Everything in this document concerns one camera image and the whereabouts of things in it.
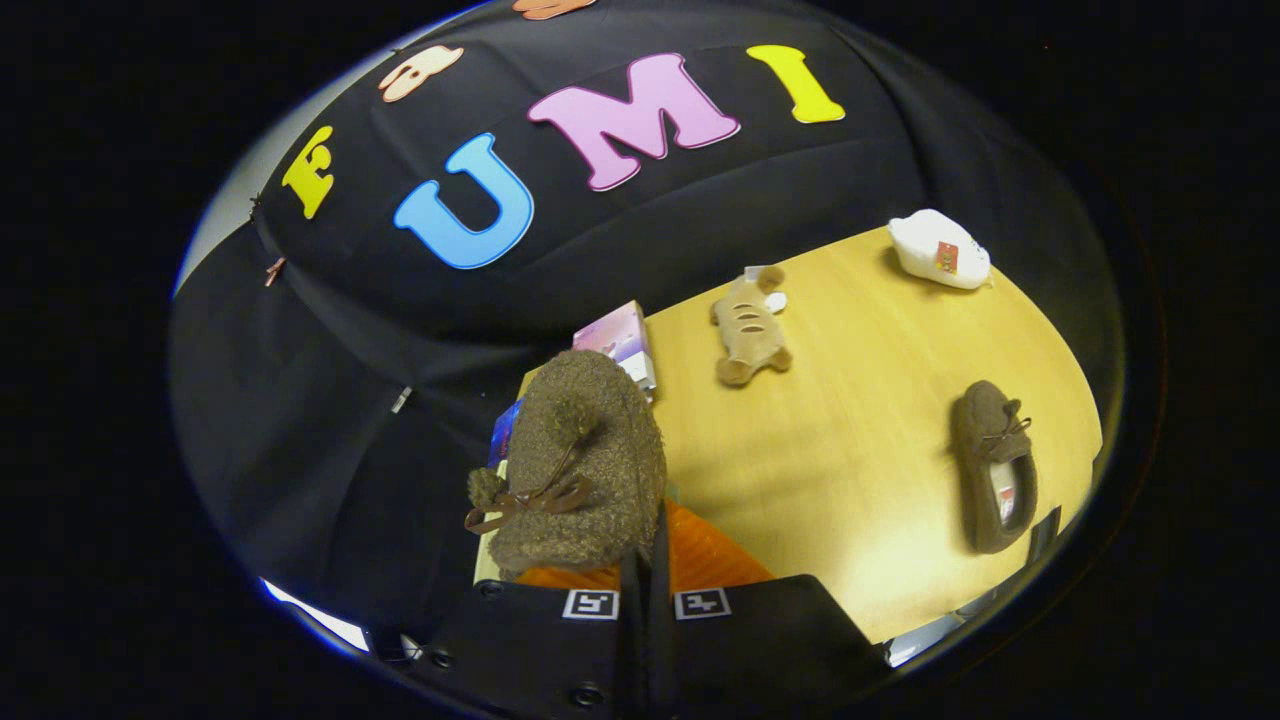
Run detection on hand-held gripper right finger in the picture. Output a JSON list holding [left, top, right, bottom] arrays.
[[650, 500, 891, 716]]

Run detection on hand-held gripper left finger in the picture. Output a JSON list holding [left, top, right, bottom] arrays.
[[420, 545, 651, 716]]

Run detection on green fabric storage box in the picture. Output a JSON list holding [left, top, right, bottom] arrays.
[[473, 455, 523, 586]]

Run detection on brown fuzzy shoe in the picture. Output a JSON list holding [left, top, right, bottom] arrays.
[[463, 350, 669, 579], [950, 380, 1041, 556]]

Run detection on blue book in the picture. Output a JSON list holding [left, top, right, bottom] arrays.
[[488, 398, 527, 471]]

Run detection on computer screen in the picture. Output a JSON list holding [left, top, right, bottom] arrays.
[[262, 578, 373, 654]]

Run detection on tan plush toy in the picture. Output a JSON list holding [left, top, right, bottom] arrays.
[[710, 265, 793, 388]]

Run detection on black backdrop cloth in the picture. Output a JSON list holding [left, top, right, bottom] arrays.
[[170, 0, 1126, 646]]

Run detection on white plush toy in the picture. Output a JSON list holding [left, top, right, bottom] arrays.
[[888, 208, 993, 291]]

